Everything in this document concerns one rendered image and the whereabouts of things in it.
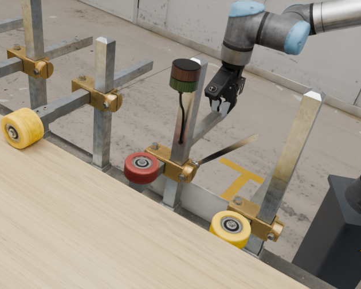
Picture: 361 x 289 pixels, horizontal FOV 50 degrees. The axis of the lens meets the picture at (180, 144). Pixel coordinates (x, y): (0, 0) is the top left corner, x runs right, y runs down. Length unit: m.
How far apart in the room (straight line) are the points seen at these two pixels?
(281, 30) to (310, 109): 0.37
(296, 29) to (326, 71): 2.43
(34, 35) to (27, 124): 0.32
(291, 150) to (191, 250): 0.28
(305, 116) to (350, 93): 2.75
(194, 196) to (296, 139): 0.37
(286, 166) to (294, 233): 1.37
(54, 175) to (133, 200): 0.18
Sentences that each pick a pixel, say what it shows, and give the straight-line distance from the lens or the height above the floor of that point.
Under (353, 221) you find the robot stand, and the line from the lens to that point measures 1.43.
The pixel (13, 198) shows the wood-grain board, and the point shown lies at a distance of 0.82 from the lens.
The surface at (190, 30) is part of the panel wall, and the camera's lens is 3.99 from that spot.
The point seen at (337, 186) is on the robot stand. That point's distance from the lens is 1.55.
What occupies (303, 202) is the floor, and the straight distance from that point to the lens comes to 2.38.
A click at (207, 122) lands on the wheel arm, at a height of 0.86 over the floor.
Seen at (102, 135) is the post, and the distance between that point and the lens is 1.08.
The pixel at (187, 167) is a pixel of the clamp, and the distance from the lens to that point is 0.96.
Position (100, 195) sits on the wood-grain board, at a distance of 0.81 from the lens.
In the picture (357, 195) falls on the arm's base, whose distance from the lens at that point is 1.47.
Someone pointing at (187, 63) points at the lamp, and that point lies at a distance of 0.80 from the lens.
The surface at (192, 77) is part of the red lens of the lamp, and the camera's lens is 0.78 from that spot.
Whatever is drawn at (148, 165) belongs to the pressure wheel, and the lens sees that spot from 0.89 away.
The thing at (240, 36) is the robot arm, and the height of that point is 1.11.
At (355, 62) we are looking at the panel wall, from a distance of 3.43.
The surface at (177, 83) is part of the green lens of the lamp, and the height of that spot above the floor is 1.12.
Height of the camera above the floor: 1.47
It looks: 36 degrees down
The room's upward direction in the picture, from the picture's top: 11 degrees clockwise
